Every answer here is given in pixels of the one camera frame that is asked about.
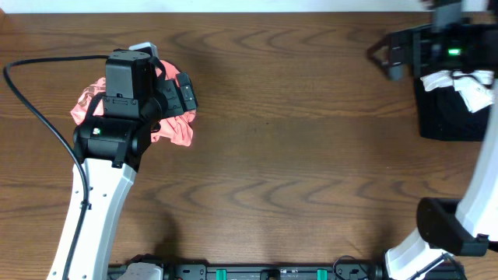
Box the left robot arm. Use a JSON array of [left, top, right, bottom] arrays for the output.
[[48, 42, 198, 279]]

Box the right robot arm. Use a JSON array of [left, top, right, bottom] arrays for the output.
[[366, 18, 497, 279]]

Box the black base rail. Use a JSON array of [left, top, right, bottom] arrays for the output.
[[108, 254, 466, 280]]

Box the pink printed t-shirt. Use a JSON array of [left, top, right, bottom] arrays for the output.
[[71, 61, 197, 154]]

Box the black fabric container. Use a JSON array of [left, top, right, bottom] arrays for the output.
[[413, 79, 491, 142]]

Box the white t-shirt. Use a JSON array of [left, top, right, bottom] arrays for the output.
[[420, 70, 494, 113]]

